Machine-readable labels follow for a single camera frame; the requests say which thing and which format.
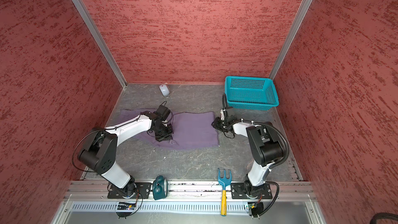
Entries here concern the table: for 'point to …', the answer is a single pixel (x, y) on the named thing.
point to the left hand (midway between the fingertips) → (172, 140)
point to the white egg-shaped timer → (165, 90)
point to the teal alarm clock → (160, 187)
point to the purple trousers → (190, 129)
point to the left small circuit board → (126, 206)
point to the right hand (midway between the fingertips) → (212, 126)
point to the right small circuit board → (255, 209)
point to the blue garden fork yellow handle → (224, 182)
